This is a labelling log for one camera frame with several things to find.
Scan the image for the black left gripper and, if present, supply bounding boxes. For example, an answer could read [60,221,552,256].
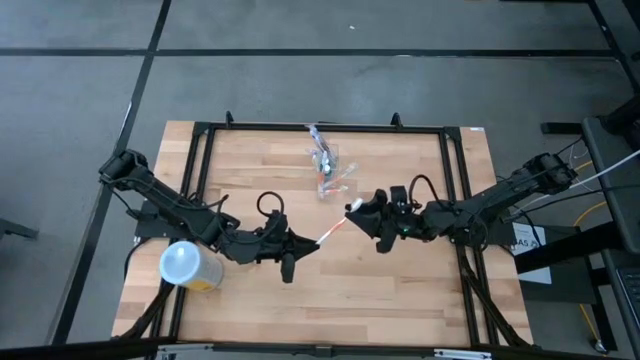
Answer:
[232,224,321,284]

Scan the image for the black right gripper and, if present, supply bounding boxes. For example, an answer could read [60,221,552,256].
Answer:
[346,190,429,254]

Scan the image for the clear plastic cup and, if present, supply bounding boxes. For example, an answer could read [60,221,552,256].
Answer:
[313,143,354,201]

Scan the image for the black crossbar silver brackets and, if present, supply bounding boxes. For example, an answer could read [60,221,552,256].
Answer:
[0,337,640,360]

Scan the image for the white lidded yellow canister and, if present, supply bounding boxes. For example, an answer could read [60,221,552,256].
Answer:
[158,240,225,294]

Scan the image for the white paper sign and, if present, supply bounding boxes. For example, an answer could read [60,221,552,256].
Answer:
[510,221,553,286]

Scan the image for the black stand beam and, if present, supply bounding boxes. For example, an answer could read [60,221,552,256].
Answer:
[514,221,617,275]

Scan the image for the short black bar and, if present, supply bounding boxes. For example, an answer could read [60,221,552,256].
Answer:
[539,121,586,136]

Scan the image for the grey desk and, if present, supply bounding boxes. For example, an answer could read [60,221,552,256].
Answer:
[581,116,640,360]

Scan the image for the black keyboard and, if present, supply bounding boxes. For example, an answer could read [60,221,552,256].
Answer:
[615,267,640,329]

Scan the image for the black chair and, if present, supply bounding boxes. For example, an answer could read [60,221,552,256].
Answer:
[598,93,640,151]

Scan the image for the black floor stand foot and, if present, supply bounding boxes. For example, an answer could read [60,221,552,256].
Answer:
[0,217,40,241]

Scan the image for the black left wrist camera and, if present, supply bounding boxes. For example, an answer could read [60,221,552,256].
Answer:
[267,209,290,230]

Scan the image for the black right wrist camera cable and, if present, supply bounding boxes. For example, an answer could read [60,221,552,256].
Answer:
[408,173,444,204]

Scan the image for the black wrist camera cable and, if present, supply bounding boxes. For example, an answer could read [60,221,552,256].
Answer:
[256,191,286,217]
[408,173,444,204]

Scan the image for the black left wrist camera cable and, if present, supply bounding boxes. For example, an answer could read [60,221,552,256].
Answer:
[256,191,286,217]

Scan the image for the black table frame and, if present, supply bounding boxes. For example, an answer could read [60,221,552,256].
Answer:
[112,110,535,351]

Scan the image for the white cable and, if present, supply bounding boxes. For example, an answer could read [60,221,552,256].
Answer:
[519,148,640,214]

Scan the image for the yellow cable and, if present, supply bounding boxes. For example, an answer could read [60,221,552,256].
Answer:
[571,158,609,349]

